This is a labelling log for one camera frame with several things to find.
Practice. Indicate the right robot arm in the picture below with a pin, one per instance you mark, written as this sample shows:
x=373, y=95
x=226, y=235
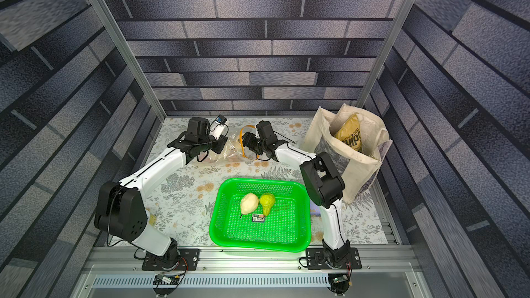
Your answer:
x=323, y=182

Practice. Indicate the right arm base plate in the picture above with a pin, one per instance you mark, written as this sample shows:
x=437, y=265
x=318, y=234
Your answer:
x=322, y=259

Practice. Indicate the purple tissue pack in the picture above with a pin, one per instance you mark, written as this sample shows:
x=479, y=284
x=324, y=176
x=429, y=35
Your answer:
x=315, y=210

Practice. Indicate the circuit board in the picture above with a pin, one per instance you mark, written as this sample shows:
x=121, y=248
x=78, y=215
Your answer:
x=166, y=280
x=338, y=283

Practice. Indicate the beige round fruit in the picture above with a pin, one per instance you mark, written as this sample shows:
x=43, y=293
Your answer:
x=249, y=204

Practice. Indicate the yellow chips bag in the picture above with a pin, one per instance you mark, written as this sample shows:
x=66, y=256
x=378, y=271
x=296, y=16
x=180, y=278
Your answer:
x=350, y=133

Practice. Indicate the left circuit board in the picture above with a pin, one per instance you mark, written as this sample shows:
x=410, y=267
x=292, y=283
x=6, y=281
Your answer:
x=166, y=280

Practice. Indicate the small sticker in basket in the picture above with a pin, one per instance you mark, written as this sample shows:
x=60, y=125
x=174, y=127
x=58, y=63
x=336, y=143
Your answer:
x=258, y=218

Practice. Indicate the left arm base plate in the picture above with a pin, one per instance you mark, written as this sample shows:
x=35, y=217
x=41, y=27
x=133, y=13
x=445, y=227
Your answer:
x=177, y=260

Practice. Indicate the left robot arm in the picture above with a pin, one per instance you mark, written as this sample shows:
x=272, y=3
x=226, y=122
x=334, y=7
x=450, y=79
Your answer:
x=120, y=209

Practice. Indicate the beige canvas tote bag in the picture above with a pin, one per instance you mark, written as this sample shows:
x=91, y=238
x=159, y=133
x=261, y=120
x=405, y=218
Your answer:
x=357, y=159

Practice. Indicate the green pear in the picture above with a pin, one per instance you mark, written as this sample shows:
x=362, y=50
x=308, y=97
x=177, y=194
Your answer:
x=267, y=201

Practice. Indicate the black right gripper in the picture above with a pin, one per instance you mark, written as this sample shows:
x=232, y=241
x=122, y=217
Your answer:
x=252, y=144

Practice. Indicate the clear zip-top bag orange seal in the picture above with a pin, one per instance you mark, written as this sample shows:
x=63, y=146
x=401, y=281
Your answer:
x=232, y=150

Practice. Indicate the right circuit board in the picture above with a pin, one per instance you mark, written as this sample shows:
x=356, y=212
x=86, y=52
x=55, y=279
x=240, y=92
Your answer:
x=338, y=283

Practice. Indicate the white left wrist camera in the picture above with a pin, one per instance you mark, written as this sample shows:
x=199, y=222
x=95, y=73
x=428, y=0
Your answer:
x=219, y=126

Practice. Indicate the green plastic basket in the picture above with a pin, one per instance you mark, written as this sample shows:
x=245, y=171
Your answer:
x=286, y=228

